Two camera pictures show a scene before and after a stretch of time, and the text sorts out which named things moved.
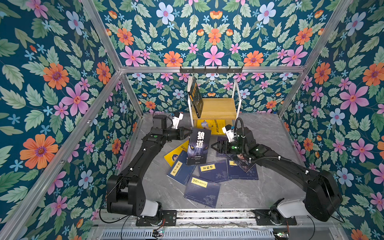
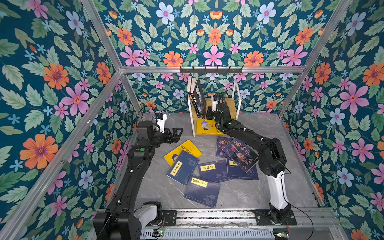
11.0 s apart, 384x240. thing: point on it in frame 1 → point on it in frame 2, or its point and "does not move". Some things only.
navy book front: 202,191 does not move
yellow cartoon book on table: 171,157 does not move
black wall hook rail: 211,70 does not move
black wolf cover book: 198,145 → 199,100
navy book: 180,171 does not move
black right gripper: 217,144 → 209,116
